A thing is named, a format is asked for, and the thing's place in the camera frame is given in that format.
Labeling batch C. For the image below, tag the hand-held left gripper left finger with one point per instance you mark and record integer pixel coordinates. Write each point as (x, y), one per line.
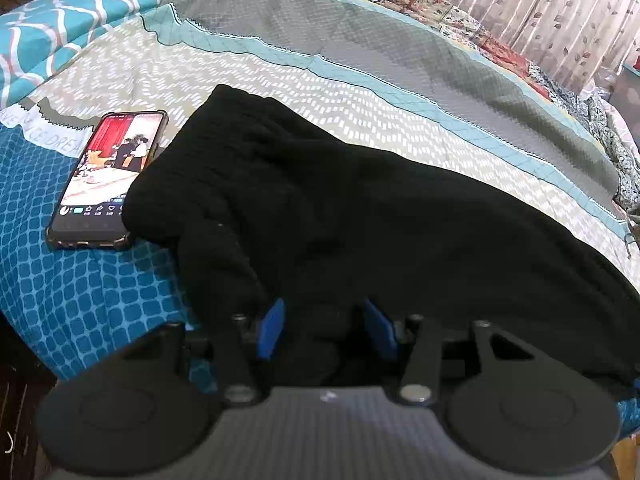
(270, 330)

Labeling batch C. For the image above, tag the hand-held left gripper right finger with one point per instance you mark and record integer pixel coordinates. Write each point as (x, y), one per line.
(380, 330)

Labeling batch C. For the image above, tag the black pants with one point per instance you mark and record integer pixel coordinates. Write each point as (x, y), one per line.
(380, 230)

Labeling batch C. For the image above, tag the smartphone in black case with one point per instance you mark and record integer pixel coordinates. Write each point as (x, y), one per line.
(107, 180)

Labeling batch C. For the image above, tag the grey floral blanket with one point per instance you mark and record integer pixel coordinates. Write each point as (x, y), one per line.
(617, 145)

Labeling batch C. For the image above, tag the beige leaf print curtain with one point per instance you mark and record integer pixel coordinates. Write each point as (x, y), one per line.
(540, 15)

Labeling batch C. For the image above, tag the teal lattice pillow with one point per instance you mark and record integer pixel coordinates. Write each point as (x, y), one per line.
(55, 30)

